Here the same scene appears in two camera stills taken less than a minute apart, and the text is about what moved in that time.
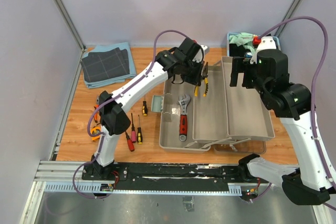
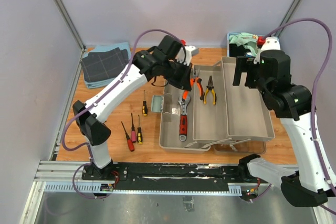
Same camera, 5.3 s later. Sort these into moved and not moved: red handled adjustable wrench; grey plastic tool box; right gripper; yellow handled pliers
Moved: yellow handled pliers
Not moved: right gripper; red handled adjustable wrench; grey plastic tool box
